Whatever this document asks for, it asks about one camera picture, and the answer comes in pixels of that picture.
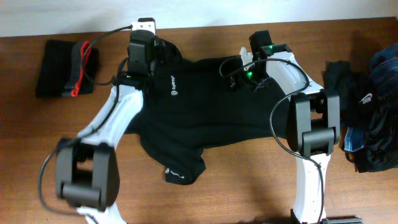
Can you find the light blue garment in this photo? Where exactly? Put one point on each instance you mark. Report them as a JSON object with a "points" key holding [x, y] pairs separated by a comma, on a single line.
{"points": [[354, 139]]}

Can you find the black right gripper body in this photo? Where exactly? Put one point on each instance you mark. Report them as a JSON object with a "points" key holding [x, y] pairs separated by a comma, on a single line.
{"points": [[254, 78]]}

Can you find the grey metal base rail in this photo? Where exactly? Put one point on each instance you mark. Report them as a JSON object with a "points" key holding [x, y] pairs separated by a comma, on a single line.
{"points": [[342, 221]]}

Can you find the black clothes pile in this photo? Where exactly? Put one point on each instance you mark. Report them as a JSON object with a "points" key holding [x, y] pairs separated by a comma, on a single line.
{"points": [[361, 107]]}

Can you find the folded black garment red band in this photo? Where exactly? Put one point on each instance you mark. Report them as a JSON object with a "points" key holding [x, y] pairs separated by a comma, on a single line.
{"points": [[63, 65]]}

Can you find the black t-shirt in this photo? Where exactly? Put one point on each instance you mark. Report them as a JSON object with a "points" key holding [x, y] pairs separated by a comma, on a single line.
{"points": [[191, 108]]}

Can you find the blue denim garment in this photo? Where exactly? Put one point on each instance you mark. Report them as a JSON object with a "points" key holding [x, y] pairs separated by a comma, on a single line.
{"points": [[383, 71]]}

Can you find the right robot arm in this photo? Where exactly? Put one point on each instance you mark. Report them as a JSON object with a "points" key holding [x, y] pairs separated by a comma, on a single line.
{"points": [[313, 120]]}

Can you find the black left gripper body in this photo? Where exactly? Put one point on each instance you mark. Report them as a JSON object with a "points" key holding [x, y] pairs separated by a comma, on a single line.
{"points": [[161, 53]]}

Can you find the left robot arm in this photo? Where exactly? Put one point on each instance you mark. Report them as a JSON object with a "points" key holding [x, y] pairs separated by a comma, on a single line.
{"points": [[87, 175]]}

